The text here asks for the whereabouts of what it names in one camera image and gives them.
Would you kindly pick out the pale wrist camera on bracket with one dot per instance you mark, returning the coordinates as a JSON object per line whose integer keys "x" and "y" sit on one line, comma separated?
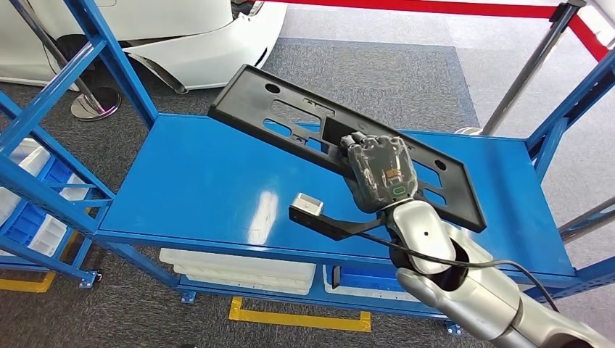
{"x": 310, "y": 205}

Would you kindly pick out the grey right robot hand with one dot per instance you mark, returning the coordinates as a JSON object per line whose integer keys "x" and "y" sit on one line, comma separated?
{"x": 379, "y": 173}

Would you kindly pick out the blue metal shelf rack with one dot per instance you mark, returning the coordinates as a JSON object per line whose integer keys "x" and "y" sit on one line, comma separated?
{"x": 202, "y": 192}
{"x": 43, "y": 259}

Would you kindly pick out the white translucent plastic bin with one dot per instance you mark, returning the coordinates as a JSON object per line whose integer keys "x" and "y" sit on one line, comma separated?
{"x": 226, "y": 276}
{"x": 216, "y": 259}
{"x": 230, "y": 286}
{"x": 29, "y": 158}
{"x": 365, "y": 295}
{"x": 48, "y": 238}

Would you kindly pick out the white car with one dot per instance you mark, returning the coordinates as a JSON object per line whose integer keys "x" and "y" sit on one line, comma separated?
{"x": 192, "y": 48}

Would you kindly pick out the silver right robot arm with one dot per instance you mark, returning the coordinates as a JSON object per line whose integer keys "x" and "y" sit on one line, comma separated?
{"x": 480, "y": 298}

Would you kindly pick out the black plastic part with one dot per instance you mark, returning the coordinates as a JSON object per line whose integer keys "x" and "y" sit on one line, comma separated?
{"x": 336, "y": 277}

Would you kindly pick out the red barrier belt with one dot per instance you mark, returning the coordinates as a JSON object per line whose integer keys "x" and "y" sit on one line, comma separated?
{"x": 432, "y": 7}

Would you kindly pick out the chrome stanchion post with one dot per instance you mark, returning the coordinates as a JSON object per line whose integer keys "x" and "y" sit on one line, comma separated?
{"x": 586, "y": 218}
{"x": 528, "y": 67}
{"x": 93, "y": 108}

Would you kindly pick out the black plastic licence plate bracket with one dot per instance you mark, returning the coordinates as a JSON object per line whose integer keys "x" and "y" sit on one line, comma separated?
{"x": 250, "y": 96}

